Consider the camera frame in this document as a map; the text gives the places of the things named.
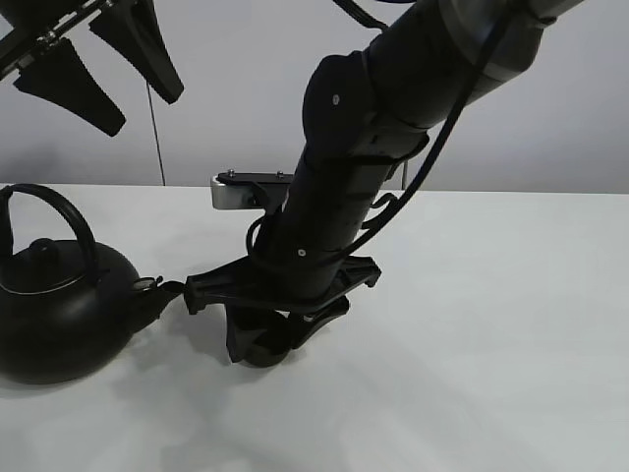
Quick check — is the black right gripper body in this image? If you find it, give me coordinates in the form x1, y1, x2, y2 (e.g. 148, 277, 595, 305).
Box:
183, 256, 381, 315

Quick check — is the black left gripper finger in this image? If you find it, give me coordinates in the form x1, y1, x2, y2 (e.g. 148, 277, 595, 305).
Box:
13, 38, 126, 137
88, 0, 184, 104

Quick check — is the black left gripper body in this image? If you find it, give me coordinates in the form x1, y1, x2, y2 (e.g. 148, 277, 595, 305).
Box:
1, 1, 134, 78

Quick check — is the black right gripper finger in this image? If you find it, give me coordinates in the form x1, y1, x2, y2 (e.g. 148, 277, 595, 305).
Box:
226, 307, 275, 363
288, 296, 350, 350

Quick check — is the black round teapot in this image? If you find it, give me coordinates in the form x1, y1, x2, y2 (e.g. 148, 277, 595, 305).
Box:
1, 183, 184, 384

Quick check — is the small black teacup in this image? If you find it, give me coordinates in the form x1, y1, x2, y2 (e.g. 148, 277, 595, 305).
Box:
244, 343, 291, 369

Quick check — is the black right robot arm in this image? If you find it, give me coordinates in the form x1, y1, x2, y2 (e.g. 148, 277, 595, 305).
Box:
184, 1, 573, 368

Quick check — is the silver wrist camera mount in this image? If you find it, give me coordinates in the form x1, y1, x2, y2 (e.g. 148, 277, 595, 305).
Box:
210, 169, 293, 213

